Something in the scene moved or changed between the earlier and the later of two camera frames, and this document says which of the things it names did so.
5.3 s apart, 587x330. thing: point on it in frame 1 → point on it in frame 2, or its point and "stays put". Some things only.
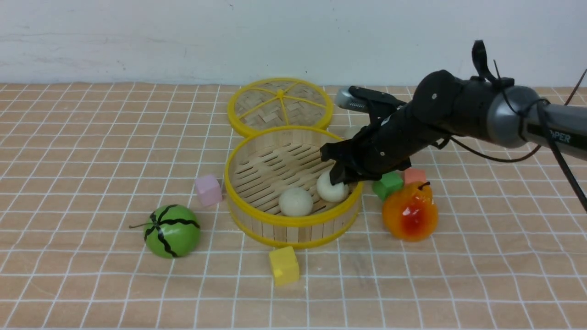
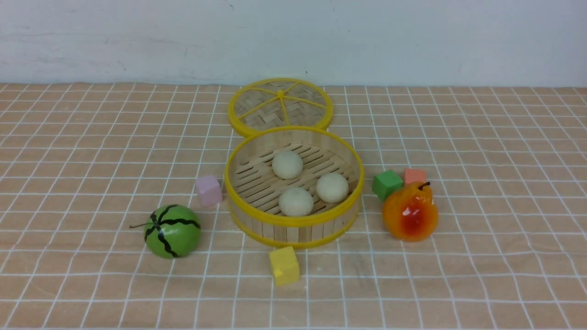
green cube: x=389 y=183 stays put
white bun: x=329 y=192 stays put
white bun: x=296 y=201 stays put
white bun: x=349 y=132 → x=287 y=164
